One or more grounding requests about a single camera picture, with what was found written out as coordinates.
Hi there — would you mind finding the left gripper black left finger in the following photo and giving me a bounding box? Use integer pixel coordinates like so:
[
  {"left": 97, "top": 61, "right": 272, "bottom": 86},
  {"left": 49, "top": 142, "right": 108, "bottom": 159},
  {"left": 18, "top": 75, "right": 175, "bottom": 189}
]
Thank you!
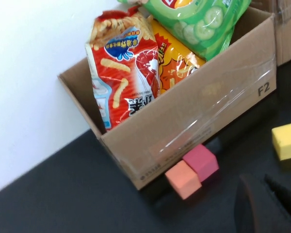
[{"left": 234, "top": 174, "right": 291, "bottom": 233}]

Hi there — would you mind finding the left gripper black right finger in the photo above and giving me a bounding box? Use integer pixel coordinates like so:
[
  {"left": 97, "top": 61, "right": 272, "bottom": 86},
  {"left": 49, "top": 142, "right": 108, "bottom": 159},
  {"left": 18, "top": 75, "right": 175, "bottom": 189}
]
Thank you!
[{"left": 264, "top": 174, "right": 291, "bottom": 220}]

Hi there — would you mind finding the green Lay's chips bag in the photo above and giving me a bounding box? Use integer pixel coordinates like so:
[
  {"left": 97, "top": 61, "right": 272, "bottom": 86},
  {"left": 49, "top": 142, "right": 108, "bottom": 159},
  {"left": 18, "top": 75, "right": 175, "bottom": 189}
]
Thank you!
[{"left": 116, "top": 0, "right": 252, "bottom": 61}]

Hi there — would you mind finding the orange-yellow snack bag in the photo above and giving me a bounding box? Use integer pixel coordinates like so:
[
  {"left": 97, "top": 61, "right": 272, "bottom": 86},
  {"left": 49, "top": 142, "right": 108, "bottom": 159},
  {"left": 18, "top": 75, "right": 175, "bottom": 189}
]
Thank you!
[{"left": 150, "top": 19, "right": 207, "bottom": 95}]

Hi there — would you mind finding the yellow foam cube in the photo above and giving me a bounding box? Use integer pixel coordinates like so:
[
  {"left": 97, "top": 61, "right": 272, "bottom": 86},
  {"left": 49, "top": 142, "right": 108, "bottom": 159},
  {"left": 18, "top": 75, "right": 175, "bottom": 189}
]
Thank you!
[{"left": 271, "top": 122, "right": 291, "bottom": 169}]

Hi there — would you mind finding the pink foam cube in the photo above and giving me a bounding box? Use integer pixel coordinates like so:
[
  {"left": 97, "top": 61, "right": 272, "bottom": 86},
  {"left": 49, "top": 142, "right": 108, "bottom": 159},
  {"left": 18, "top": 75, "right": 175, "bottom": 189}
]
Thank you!
[{"left": 183, "top": 144, "right": 219, "bottom": 183}]

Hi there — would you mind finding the orange foam cube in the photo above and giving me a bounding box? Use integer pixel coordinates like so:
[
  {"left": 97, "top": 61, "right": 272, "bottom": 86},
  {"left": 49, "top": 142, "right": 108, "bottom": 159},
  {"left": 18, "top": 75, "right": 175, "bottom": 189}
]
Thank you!
[{"left": 165, "top": 160, "right": 202, "bottom": 200}]

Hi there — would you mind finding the cardboard box with F2 print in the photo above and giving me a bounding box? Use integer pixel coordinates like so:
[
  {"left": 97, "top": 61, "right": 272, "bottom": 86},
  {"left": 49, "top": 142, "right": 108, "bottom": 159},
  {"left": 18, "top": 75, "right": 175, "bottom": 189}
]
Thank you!
[{"left": 57, "top": 6, "right": 277, "bottom": 191}]

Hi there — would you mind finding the cardboard box with handwritten label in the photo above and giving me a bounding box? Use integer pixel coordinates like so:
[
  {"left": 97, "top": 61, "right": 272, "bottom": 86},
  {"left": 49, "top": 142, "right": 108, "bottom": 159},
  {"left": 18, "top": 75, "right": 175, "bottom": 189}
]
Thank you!
[{"left": 251, "top": 0, "right": 291, "bottom": 67}]

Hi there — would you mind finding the red shrimp cracker bag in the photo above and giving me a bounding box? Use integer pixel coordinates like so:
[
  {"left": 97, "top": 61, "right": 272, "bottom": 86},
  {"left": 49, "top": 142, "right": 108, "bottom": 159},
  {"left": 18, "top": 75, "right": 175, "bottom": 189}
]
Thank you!
[{"left": 84, "top": 5, "right": 161, "bottom": 131}]

